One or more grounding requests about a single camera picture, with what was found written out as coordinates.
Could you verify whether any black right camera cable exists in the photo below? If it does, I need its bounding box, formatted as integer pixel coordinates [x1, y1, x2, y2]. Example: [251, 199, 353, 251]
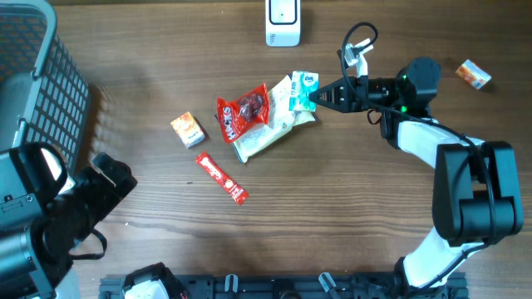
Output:
[339, 21, 498, 287]

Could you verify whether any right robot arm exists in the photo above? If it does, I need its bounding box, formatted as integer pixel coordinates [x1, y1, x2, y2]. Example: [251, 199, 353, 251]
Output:
[309, 57, 525, 298]

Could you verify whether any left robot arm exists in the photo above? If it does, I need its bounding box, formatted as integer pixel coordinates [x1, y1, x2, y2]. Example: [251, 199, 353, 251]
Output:
[1, 142, 137, 298]

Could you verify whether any white cream snack bag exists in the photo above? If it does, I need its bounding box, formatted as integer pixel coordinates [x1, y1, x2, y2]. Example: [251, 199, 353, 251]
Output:
[233, 75, 317, 164]

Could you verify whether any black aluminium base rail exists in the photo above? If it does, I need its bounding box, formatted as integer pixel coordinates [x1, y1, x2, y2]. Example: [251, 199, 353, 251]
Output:
[98, 272, 470, 299]

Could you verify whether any orange small box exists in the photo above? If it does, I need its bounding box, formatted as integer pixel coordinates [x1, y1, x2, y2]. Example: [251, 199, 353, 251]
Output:
[170, 111, 205, 149]
[455, 60, 491, 90]

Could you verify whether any red stick sachet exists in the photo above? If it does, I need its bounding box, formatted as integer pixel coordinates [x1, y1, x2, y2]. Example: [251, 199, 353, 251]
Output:
[195, 152, 249, 205]

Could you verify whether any grey plastic mesh basket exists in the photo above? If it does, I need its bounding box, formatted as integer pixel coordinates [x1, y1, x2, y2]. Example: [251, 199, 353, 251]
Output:
[1, 0, 91, 172]

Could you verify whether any black left camera cable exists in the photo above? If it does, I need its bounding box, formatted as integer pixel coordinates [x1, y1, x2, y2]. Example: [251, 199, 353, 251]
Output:
[68, 228, 109, 262]

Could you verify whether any teal small box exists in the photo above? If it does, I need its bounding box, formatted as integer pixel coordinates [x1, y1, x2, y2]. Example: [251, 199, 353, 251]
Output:
[289, 71, 319, 112]

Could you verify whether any black camera cable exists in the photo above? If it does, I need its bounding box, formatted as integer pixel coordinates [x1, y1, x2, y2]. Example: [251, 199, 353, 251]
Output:
[339, 21, 498, 287]
[68, 228, 109, 262]

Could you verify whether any white barcode scanner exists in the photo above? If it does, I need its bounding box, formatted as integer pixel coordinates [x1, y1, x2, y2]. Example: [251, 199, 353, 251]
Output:
[264, 0, 301, 47]

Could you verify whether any red candy bag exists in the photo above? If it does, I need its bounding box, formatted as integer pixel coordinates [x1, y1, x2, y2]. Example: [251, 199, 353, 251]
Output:
[217, 83, 270, 144]

